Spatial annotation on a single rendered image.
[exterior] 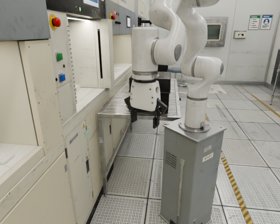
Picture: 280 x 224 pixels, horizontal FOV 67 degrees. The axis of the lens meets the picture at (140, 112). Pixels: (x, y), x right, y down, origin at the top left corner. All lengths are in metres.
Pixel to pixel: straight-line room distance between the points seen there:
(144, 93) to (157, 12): 0.26
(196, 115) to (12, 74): 0.94
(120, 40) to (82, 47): 1.45
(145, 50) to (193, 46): 0.51
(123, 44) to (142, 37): 2.54
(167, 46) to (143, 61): 0.09
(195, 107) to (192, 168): 0.35
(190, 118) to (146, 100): 0.62
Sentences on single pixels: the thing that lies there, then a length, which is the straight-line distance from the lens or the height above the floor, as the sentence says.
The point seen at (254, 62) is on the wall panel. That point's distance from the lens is 6.20.
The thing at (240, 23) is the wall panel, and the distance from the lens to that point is 6.00.
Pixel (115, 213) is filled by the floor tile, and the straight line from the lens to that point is 1.82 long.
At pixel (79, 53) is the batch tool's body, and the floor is 1.15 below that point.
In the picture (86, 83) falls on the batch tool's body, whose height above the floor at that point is 0.91.
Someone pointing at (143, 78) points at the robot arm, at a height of 1.17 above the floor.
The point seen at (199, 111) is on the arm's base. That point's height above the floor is 0.88.
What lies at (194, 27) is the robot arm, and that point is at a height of 1.33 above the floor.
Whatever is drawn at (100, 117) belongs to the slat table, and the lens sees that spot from 1.56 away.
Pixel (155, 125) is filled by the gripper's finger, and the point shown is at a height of 1.01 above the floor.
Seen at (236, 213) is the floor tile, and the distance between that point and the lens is 1.96.
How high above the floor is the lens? 1.31
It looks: 21 degrees down
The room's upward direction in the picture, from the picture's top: straight up
